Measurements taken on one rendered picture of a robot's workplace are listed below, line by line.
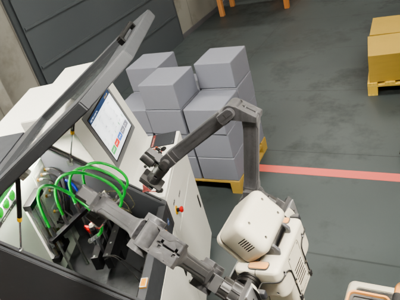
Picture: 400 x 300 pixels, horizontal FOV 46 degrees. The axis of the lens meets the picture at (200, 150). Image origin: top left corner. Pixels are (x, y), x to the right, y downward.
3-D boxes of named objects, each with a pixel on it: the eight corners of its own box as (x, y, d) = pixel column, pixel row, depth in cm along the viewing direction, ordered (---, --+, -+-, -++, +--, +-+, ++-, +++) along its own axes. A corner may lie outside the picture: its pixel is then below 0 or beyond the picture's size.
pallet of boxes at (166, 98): (267, 147, 445) (246, 44, 393) (242, 193, 394) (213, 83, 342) (173, 145, 495) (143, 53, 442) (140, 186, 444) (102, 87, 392)
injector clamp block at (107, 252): (120, 278, 225) (109, 255, 217) (101, 280, 227) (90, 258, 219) (134, 230, 253) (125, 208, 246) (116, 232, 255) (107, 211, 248)
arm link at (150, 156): (169, 164, 188) (179, 154, 195) (147, 146, 188) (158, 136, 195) (156, 181, 195) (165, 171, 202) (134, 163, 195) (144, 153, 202)
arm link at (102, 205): (149, 261, 125) (171, 227, 127) (133, 251, 122) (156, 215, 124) (94, 219, 161) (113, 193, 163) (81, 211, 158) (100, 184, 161)
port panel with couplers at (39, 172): (61, 221, 238) (36, 172, 223) (55, 221, 239) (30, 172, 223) (69, 205, 249) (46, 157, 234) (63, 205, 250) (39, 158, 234)
